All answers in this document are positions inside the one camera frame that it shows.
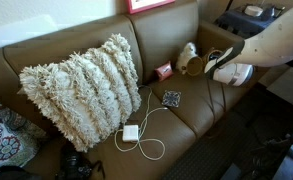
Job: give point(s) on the red framed picture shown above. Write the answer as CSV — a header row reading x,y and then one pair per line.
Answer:
x,y
135,6

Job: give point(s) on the white fluffy toy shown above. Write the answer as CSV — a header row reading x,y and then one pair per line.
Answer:
x,y
188,53

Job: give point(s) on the shaggy cream pillow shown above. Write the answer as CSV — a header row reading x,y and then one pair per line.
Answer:
x,y
89,95

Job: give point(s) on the black Sony camera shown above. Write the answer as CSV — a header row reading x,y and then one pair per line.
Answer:
x,y
74,166

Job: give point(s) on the colourful patterned cushion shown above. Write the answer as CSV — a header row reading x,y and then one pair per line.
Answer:
x,y
20,139

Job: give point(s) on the dark side table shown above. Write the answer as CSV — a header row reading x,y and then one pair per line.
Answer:
x,y
239,23

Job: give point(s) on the white power adapter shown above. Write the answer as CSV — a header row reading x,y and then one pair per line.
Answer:
x,y
130,133

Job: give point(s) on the brown leather couch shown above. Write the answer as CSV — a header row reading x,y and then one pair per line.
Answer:
x,y
155,36

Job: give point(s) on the woven basket bag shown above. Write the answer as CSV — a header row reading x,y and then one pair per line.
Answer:
x,y
196,64

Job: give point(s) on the small pink pouch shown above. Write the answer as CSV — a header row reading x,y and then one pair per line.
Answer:
x,y
164,71

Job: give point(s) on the patterned square coaster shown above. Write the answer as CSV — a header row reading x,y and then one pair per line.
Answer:
x,y
171,98

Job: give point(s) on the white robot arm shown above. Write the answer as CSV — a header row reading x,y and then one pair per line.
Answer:
x,y
271,47

